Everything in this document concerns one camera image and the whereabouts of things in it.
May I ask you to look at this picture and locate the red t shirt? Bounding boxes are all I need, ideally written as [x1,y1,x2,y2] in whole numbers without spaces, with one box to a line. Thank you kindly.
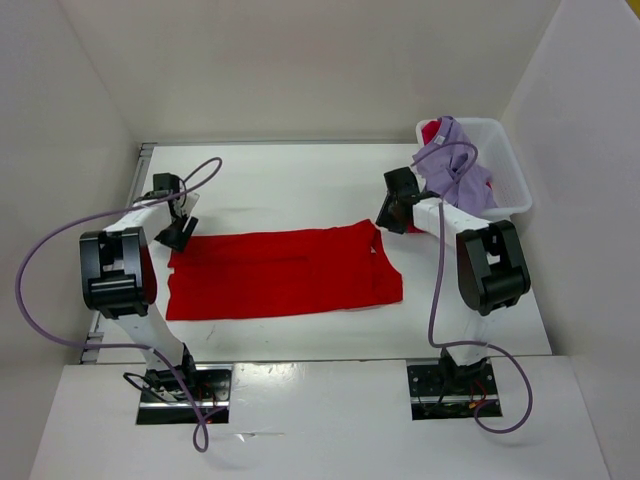
[166,220,404,321]

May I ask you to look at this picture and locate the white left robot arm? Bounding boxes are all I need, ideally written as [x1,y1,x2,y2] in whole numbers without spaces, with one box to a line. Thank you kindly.
[79,173,198,402]

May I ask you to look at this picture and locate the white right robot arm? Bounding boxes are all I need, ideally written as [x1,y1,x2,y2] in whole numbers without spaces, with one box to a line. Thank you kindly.
[376,167,531,382]

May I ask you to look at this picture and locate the lilac t shirt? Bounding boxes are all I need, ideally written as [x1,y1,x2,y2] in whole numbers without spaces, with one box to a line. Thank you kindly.
[411,116,497,216]

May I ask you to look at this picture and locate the magenta t shirt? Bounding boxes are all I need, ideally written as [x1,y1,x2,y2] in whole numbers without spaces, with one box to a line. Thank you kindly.
[407,118,496,235]

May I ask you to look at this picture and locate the white plastic basket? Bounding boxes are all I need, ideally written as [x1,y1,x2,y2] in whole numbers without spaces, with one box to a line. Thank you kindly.
[416,118,532,221]

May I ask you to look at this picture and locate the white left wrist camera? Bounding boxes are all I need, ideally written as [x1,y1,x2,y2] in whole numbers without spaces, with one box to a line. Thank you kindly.
[176,192,200,217]

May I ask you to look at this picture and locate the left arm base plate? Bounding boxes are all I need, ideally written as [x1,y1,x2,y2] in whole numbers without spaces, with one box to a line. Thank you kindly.
[123,363,233,426]

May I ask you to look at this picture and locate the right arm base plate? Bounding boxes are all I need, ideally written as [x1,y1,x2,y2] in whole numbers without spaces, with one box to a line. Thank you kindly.
[406,359,502,421]

